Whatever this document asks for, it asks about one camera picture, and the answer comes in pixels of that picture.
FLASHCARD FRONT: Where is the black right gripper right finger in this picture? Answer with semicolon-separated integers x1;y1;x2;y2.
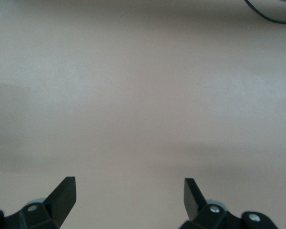
179;177;278;229

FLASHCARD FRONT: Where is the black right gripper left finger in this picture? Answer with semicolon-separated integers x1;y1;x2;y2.
0;176;77;229

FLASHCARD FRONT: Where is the black cable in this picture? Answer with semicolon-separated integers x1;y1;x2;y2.
244;0;286;25

